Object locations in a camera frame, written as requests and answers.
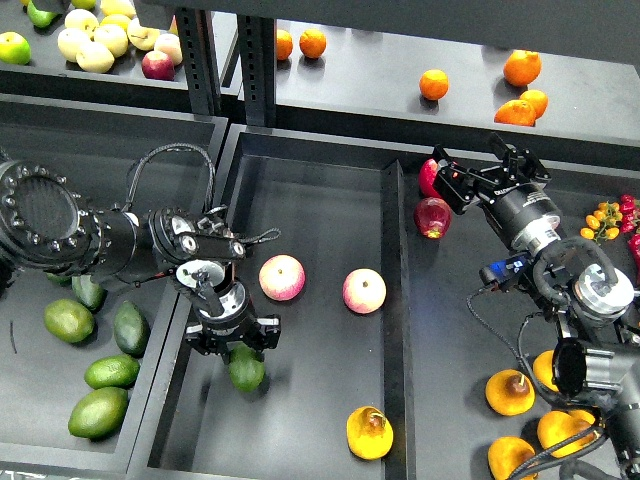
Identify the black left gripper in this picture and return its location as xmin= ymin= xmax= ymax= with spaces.
xmin=184 ymin=281 xmax=281 ymax=364

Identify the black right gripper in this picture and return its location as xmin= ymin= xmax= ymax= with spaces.
xmin=432 ymin=132 xmax=561 ymax=250

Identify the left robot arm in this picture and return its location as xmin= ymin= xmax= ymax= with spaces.
xmin=1 ymin=143 xmax=281 ymax=359

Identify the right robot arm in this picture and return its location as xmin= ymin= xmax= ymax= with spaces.
xmin=432 ymin=134 xmax=639 ymax=479

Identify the dark avocado by bin edge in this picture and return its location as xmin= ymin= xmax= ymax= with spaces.
xmin=113 ymin=300 xmax=150 ymax=358

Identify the dark avocado upright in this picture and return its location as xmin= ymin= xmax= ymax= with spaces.
xmin=71 ymin=275 xmax=107 ymax=312

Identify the green avocado bottom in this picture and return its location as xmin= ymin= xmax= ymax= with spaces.
xmin=67 ymin=387 xmax=129 ymax=440

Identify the green avocado round left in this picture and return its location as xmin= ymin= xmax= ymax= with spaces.
xmin=43 ymin=298 xmax=95 ymax=344

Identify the dark avocado far left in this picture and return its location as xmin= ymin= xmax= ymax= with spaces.
xmin=46 ymin=272 xmax=72 ymax=286

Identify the yellow pear with brown top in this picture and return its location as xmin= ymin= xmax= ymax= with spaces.
xmin=485 ymin=369 xmax=536 ymax=416

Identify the pale yellow pear right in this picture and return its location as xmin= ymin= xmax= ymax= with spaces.
xmin=127 ymin=18 xmax=161 ymax=52

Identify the pale yellow pear front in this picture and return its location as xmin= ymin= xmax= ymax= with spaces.
xmin=76 ymin=41 xmax=115 ymax=73

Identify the bright red apple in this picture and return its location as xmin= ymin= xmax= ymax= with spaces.
xmin=418 ymin=158 xmax=441 ymax=198

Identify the pink apple left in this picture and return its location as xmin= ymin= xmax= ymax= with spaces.
xmin=258 ymin=254 xmax=306 ymax=301

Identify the pink apple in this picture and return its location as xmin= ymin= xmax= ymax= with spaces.
xmin=342 ymin=268 xmax=387 ymax=314
xmin=258 ymin=254 xmax=306 ymax=301

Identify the dark red apple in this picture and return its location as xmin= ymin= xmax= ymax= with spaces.
xmin=413 ymin=197 xmax=452 ymax=240

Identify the orange front right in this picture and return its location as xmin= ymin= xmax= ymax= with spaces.
xmin=494 ymin=99 xmax=536 ymax=126

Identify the orange behind front one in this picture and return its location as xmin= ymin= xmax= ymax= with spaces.
xmin=519 ymin=89 xmax=549 ymax=119

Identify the orange on shelf middle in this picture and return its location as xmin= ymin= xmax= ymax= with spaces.
xmin=419 ymin=69 xmax=449 ymax=101

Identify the orange on shelf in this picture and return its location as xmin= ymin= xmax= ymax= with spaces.
xmin=419 ymin=69 xmax=449 ymax=101
xmin=299 ymin=28 xmax=327 ymax=59

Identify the large orange top right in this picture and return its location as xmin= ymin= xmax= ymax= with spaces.
xmin=503 ymin=50 xmax=542 ymax=87

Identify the orange cherry tomato bunch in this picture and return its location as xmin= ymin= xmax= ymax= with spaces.
xmin=579 ymin=202 xmax=623 ymax=244

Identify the pink apple right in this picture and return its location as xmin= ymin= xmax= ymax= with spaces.
xmin=342 ymin=268 xmax=387 ymax=314

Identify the red cherry tomato bunch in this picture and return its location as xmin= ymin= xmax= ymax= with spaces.
xmin=619 ymin=194 xmax=640 ymax=233

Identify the black middle bin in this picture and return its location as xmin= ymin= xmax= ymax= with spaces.
xmin=124 ymin=123 xmax=640 ymax=480

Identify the black bin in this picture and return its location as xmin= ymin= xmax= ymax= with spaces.
xmin=124 ymin=123 xmax=640 ymax=480
xmin=1 ymin=95 xmax=227 ymax=479

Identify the red chili pepper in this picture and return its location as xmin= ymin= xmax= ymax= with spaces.
xmin=627 ymin=233 xmax=640 ymax=284

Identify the black left bin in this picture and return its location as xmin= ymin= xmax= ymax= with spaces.
xmin=1 ymin=95 xmax=227 ymax=479

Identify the black bin divider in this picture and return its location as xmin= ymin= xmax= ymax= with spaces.
xmin=381 ymin=161 xmax=416 ymax=479

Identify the orange on shelf left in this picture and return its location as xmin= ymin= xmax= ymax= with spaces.
xmin=299 ymin=28 xmax=327 ymax=59

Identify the red apple on shelf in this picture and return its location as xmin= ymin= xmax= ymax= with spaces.
xmin=141 ymin=50 xmax=175 ymax=81

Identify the pink peach on shelf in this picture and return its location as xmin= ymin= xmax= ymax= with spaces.
xmin=154 ymin=33 xmax=183 ymax=66

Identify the orange half hidden by post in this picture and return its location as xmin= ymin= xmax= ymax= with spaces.
xmin=276 ymin=29 xmax=293 ymax=61

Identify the black shelf post right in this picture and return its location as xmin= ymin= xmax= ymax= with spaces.
xmin=237 ymin=14 xmax=276 ymax=127

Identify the black shelf post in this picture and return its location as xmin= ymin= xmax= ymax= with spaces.
xmin=237 ymin=14 xmax=276 ymax=127
xmin=176 ymin=7 xmax=221 ymax=116

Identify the black shelf post left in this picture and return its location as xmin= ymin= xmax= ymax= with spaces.
xmin=176 ymin=7 xmax=221 ymax=116

